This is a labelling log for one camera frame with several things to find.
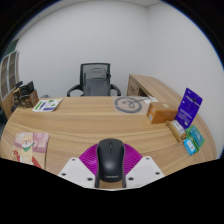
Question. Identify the blue wipes pack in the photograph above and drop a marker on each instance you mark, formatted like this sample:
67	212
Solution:
189	146

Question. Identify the grey backpack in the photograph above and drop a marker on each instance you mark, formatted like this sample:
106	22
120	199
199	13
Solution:
96	83

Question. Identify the black computer mouse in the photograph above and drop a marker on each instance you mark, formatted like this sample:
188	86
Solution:
110	160

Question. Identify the brown cardboard box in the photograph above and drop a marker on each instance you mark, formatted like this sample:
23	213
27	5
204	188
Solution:
161	113

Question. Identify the black office chair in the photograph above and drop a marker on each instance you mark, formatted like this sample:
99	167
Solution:
75	90

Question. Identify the green wipes pack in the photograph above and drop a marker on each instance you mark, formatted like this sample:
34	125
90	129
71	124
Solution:
196	136

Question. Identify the grey circle print sheet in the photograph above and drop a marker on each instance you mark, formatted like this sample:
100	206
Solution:
131	104

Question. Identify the black brown carton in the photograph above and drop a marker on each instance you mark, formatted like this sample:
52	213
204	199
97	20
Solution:
26	96

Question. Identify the green white leaflet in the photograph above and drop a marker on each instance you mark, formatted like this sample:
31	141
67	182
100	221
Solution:
47	105

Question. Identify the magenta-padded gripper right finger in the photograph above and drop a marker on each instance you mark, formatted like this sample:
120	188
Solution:
143	168

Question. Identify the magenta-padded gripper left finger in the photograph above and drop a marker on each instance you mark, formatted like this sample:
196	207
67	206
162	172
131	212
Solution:
80	168

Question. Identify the small tan box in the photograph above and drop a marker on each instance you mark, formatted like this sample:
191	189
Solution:
176	130

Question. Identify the wooden shelf unit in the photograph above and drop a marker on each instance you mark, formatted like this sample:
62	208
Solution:
8	80

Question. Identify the wooden side cabinet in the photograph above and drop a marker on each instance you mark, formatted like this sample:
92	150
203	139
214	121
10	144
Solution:
156	86

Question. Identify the purple card package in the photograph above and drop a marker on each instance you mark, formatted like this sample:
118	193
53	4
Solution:
188	108

